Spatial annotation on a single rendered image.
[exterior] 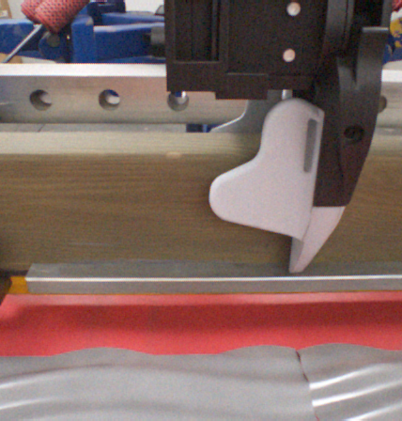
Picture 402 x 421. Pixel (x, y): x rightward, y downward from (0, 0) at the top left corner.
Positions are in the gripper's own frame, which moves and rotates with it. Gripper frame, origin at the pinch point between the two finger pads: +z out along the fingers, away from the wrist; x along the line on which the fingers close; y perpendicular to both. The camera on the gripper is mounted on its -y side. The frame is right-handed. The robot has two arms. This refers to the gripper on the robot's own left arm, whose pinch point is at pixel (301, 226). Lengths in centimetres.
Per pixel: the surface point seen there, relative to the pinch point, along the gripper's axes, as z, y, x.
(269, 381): 4.5, 2.6, 6.6
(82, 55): 2, 26, -60
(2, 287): 2.1, 16.4, 2.3
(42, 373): 4.3, 13.6, 6.1
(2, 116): 0.7, 25.2, -21.3
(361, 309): 5.3, -4.2, 1.3
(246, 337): 5.2, 3.2, 3.3
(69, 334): 5.1, 13.2, 2.9
